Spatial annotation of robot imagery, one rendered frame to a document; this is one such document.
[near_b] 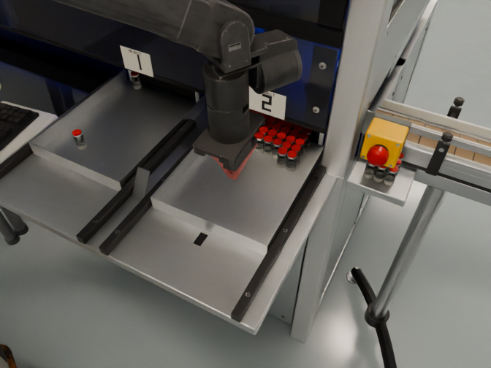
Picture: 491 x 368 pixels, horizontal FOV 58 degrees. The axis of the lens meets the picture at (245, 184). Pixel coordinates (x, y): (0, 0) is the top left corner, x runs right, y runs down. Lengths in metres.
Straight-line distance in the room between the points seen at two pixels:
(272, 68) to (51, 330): 1.50
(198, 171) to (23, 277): 1.22
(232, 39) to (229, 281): 0.46
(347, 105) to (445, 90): 2.16
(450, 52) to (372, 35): 2.64
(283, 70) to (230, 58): 0.09
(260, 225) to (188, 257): 0.16
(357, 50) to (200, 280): 0.49
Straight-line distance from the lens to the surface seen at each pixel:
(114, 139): 1.10
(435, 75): 3.12
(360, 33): 0.79
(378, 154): 0.87
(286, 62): 0.58
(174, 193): 0.95
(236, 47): 0.52
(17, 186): 1.07
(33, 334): 1.90
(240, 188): 0.94
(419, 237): 1.28
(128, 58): 1.12
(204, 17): 0.50
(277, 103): 0.93
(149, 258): 0.86
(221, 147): 0.60
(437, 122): 1.08
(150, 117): 1.15
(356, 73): 0.83
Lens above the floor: 1.58
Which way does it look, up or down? 47 degrees down
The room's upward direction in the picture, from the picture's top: straight up
